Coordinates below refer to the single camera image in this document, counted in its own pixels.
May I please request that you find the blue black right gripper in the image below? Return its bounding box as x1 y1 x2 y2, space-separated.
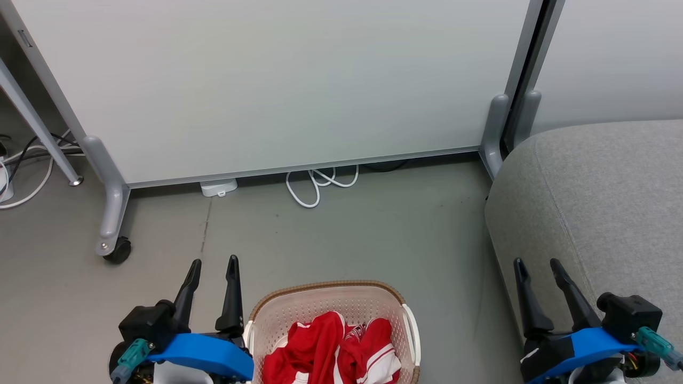
513 258 662 384

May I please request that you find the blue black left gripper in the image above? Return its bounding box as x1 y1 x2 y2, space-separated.
109 255 255 384

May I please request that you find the red shirt white striped sleeve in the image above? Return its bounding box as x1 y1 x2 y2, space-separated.
336 318 402 384

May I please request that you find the grey fabric sofa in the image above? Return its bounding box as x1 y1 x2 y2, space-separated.
485 120 683 384

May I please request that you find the black caster wheel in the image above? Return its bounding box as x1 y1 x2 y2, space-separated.
102 236 132 265

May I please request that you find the white power adapter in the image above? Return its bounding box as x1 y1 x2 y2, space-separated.
200 179 238 198

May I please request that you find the cream plastic laundry basket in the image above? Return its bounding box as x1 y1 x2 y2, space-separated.
244 280 422 384

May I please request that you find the grey partition foot with caster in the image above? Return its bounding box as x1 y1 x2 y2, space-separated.
82 135 131 257

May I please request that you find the wide white partition panel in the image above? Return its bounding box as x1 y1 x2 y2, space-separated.
0 0 545 190

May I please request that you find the white power strip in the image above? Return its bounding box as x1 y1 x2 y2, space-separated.
0 160 14 202

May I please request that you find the grey metal table leg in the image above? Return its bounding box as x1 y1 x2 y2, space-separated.
0 56 84 187

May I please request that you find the narrow white partition panel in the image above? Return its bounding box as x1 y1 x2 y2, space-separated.
526 0 683 137

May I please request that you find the teal left camera connector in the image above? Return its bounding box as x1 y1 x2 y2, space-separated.
111 339 154 383

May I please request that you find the teal camera connector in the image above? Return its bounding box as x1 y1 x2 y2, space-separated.
634 326 683 371
111 339 154 383

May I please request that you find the teal right camera connector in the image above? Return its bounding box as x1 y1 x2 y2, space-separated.
634 326 683 371

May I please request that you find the looped white floor cable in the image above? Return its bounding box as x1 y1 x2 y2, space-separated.
285 165 359 209

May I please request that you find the long white cable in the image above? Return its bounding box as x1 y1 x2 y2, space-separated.
0 131 73 210

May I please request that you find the thin black cable bundle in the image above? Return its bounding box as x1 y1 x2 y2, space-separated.
0 133 83 198

